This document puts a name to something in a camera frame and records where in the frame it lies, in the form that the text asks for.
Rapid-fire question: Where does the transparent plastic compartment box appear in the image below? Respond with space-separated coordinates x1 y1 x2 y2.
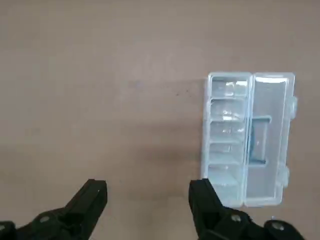
199 71 299 209

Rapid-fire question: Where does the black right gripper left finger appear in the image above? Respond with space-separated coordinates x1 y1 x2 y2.
0 178 109 240

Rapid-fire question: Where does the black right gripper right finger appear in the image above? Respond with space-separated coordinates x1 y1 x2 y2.
188 178 307 240

